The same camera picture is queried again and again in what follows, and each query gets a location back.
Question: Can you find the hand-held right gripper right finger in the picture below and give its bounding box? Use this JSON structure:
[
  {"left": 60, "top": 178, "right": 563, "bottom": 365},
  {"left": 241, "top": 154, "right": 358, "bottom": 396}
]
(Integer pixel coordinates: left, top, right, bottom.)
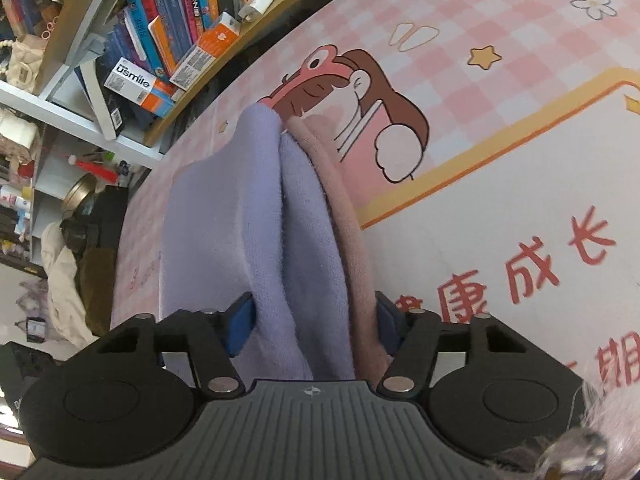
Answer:
[{"left": 375, "top": 291, "right": 536, "bottom": 397}]

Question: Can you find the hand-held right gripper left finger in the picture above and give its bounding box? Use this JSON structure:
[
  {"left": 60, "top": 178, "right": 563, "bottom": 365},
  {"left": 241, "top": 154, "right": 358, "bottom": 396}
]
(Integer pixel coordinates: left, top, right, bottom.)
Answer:
[{"left": 95, "top": 291, "right": 257, "bottom": 397}]

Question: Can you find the pink and purple knit sweater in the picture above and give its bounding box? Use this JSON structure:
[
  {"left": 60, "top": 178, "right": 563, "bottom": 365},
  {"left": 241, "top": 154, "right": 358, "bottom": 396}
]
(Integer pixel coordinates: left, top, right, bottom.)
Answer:
[{"left": 159, "top": 104, "right": 396, "bottom": 382}]

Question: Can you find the white puffy jacket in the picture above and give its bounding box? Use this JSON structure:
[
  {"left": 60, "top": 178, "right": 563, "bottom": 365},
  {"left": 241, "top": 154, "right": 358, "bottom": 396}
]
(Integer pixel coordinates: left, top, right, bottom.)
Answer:
[{"left": 40, "top": 220, "right": 98, "bottom": 348}]

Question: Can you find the black case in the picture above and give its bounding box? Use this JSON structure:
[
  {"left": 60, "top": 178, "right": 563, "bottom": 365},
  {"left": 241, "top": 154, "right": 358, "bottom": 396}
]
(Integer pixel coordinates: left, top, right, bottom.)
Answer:
[{"left": 95, "top": 185, "right": 131, "bottom": 248}]

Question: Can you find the tall white and orange box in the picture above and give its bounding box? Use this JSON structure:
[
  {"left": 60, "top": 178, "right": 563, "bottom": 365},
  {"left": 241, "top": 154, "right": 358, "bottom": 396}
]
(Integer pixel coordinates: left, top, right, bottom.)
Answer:
[{"left": 104, "top": 57, "right": 176, "bottom": 118}]

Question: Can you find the flat white and orange box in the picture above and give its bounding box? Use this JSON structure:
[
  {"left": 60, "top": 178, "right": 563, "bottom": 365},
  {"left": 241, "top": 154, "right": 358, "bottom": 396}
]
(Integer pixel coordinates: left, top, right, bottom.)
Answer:
[{"left": 169, "top": 12, "right": 240, "bottom": 92}]

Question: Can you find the cream quilted handbag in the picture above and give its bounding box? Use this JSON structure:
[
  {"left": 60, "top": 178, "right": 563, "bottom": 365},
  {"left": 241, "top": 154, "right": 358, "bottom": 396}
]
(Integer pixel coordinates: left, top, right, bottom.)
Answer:
[{"left": 5, "top": 35, "right": 48, "bottom": 96}]

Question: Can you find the row of colourful books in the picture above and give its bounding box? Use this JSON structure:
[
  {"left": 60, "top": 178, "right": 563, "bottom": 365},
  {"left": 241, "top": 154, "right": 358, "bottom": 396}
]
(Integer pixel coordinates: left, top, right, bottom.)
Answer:
[{"left": 75, "top": 0, "right": 321, "bottom": 141}]

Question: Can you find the white charger plug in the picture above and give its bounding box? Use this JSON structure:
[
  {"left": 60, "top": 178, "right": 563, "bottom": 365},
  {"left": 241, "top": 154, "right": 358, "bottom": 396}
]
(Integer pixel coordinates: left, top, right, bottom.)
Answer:
[{"left": 239, "top": 0, "right": 278, "bottom": 22}]

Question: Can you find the white and wood bookshelf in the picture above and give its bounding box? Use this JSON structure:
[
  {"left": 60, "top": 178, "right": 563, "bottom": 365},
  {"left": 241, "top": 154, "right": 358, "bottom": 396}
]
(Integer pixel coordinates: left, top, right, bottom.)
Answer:
[{"left": 0, "top": 0, "right": 396, "bottom": 161}]

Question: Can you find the brown corduroy cloth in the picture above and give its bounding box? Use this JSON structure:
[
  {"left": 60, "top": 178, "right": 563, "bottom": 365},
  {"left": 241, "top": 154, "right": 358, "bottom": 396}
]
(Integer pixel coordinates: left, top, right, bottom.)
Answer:
[{"left": 80, "top": 247, "right": 118, "bottom": 338}]

